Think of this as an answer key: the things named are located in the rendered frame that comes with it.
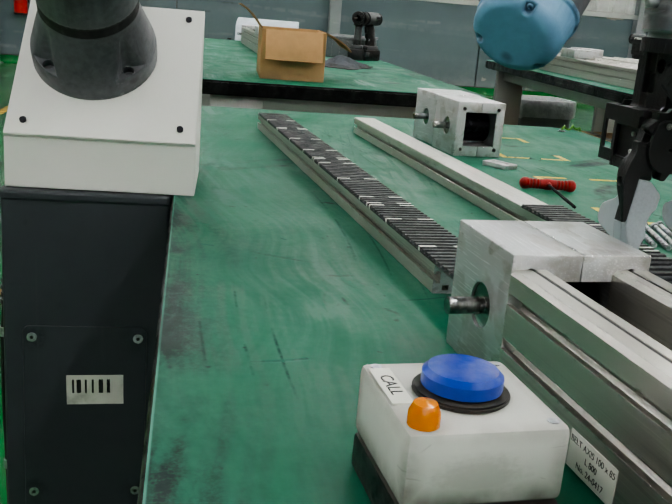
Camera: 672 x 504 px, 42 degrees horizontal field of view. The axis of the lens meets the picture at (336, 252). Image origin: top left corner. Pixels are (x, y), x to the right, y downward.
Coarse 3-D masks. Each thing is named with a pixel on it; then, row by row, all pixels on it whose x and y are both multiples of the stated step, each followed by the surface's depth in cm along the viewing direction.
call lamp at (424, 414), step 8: (416, 400) 39; (424, 400) 39; (432, 400) 39; (408, 408) 39; (416, 408) 38; (424, 408) 38; (432, 408) 38; (408, 416) 39; (416, 416) 38; (424, 416) 38; (432, 416) 38; (440, 416) 38; (408, 424) 39; (416, 424) 38; (424, 424) 38; (432, 424) 38
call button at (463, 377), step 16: (432, 368) 42; (448, 368) 42; (464, 368) 42; (480, 368) 42; (496, 368) 42; (432, 384) 41; (448, 384) 41; (464, 384) 40; (480, 384) 40; (496, 384) 41; (464, 400) 40; (480, 400) 41
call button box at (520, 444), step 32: (384, 384) 43; (416, 384) 42; (512, 384) 44; (384, 416) 41; (448, 416) 40; (480, 416) 40; (512, 416) 40; (544, 416) 41; (384, 448) 41; (416, 448) 38; (448, 448) 38; (480, 448) 39; (512, 448) 39; (544, 448) 40; (384, 480) 42; (416, 480) 38; (448, 480) 39; (480, 480) 39; (512, 480) 40; (544, 480) 40
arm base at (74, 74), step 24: (48, 24) 98; (120, 24) 99; (144, 24) 104; (48, 48) 102; (72, 48) 100; (96, 48) 100; (120, 48) 102; (144, 48) 105; (48, 72) 103; (72, 72) 102; (96, 72) 102; (120, 72) 104; (144, 72) 106; (72, 96) 104; (96, 96) 104
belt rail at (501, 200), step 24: (360, 120) 166; (384, 144) 151; (408, 144) 141; (432, 168) 131; (456, 168) 122; (456, 192) 120; (480, 192) 112; (504, 192) 108; (504, 216) 106; (528, 216) 100
